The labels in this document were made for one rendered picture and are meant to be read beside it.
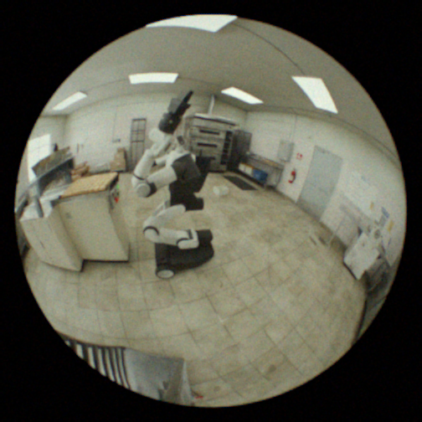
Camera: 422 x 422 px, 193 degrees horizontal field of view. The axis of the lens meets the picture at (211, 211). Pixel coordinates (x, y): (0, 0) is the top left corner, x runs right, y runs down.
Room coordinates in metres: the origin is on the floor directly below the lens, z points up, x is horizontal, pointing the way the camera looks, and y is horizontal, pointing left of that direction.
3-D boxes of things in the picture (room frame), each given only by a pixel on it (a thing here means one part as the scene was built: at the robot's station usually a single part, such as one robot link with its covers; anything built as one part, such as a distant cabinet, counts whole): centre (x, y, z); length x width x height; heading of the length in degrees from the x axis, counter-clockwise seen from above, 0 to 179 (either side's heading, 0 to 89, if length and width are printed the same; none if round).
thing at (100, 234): (0.56, 1.16, 0.45); 0.70 x 0.34 x 0.90; 116
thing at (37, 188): (0.34, 1.61, 1.01); 0.72 x 0.33 x 0.34; 26
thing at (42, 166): (0.34, 1.61, 1.25); 0.56 x 0.29 x 0.14; 26
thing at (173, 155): (0.91, 0.24, 0.98); 0.34 x 0.30 x 0.36; 25
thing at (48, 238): (0.13, 2.04, 0.42); 1.28 x 0.72 x 0.84; 116
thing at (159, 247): (0.92, 0.22, 0.19); 0.64 x 0.52 x 0.33; 115
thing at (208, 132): (4.67, 0.57, 1.01); 1.56 x 1.20 x 2.01; 121
